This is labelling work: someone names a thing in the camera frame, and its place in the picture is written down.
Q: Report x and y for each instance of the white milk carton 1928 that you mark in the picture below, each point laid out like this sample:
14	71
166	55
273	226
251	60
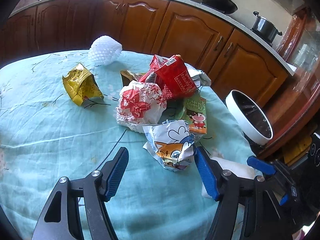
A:
240	170

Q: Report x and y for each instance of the wooden lower kitchen cabinets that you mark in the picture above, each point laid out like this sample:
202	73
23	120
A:
231	55

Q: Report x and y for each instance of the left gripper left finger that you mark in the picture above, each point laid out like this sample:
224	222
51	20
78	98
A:
113	172

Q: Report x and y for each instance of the wooden glass door frame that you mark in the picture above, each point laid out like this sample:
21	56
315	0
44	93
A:
297	100

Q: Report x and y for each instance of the floral teal tablecloth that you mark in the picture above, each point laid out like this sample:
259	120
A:
45	136

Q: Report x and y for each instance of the red snack bag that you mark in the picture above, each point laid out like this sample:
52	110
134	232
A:
171	75

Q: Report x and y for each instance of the black stock pot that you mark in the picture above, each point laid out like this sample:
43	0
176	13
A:
265	29

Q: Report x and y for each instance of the black wok pan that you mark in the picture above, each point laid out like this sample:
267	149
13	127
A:
224	6

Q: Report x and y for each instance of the yellow snack wrapper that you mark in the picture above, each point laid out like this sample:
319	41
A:
80	85

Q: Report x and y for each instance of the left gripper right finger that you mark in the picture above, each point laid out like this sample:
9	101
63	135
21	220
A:
210	173

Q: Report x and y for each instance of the black trash bag liner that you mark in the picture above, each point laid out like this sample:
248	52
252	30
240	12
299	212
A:
253	116

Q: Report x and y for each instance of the green milk drink carton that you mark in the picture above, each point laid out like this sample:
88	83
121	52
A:
193	111

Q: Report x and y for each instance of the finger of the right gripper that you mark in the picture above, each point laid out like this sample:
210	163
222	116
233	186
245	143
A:
261	166

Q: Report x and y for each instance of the cartoon fox wrapper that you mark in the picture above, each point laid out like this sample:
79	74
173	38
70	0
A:
171	144

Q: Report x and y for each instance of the white rim trash bin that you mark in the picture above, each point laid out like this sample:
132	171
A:
250	116

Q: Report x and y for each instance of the grey wrapper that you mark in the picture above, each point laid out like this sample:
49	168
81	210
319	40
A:
198	76

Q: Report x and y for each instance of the green snack wrapper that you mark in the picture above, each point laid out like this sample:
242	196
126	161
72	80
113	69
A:
127	76

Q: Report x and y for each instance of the red white wrapper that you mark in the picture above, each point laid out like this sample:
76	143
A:
140	104

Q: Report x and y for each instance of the white foam fruit net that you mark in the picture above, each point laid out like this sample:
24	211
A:
104	50

